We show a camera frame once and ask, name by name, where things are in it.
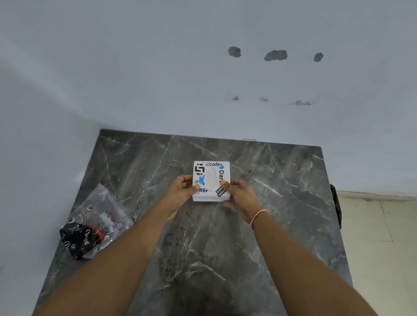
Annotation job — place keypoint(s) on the person's left forearm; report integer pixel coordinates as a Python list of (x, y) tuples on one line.
[(107, 273)]

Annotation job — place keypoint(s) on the person's right hand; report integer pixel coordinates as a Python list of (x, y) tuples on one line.
[(244, 200)]

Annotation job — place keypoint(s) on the black lined trash bin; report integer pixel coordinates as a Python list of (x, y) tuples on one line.
[(336, 208)]

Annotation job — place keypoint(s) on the white stickered tissue box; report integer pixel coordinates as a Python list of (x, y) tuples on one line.
[(208, 197)]

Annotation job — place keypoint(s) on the person's left hand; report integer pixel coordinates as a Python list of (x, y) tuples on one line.
[(177, 198)]

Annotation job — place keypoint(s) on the person's right forearm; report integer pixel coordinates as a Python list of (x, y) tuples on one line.
[(309, 276)]

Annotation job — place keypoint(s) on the clear plastic tissue packet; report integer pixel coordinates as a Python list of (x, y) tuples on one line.
[(78, 241)]

